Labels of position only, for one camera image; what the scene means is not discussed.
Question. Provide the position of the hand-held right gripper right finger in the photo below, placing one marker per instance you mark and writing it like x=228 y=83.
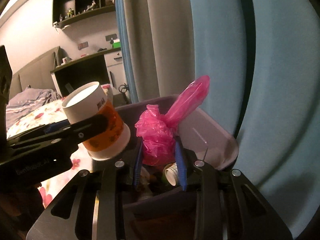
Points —
x=180 y=165

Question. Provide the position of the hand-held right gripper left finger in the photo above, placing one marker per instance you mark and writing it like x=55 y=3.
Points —
x=137 y=165

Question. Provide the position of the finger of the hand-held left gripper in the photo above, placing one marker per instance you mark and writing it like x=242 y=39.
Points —
x=53 y=128
x=85 y=131

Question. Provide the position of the grid patterned paper cup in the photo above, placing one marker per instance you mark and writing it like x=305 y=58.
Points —
x=171 y=173

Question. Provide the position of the orange paper cup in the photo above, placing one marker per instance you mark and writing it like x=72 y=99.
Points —
x=85 y=100

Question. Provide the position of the pink plastic bag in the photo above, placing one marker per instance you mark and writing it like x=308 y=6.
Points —
x=157 y=135

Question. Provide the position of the purple plastic bin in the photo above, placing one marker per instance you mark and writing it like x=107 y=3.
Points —
x=200 y=130

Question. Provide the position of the dark top desk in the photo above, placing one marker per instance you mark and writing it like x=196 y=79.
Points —
x=82 y=77

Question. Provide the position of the small white jar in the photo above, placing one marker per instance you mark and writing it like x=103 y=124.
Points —
x=65 y=59

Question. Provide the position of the white drawer cabinet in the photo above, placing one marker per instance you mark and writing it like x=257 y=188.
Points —
x=115 y=67

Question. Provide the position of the small black desk item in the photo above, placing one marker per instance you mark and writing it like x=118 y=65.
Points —
x=101 y=49

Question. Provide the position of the green box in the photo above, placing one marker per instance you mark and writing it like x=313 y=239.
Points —
x=116 y=44

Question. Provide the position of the row of small figurines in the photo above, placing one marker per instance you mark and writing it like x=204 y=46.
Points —
x=70 y=12

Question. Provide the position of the narrow blue curtain panel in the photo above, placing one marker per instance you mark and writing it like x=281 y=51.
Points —
x=121 y=17

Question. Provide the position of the wide blue curtain panel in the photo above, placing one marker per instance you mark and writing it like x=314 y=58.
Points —
x=275 y=80

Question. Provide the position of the grey curtain panel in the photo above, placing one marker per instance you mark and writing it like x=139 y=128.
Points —
x=162 y=30

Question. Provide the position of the dark wall socket plate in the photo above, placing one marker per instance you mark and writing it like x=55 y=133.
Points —
x=83 y=45
x=111 y=37

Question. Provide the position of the dark wall shelf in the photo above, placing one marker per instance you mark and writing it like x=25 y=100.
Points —
x=62 y=2

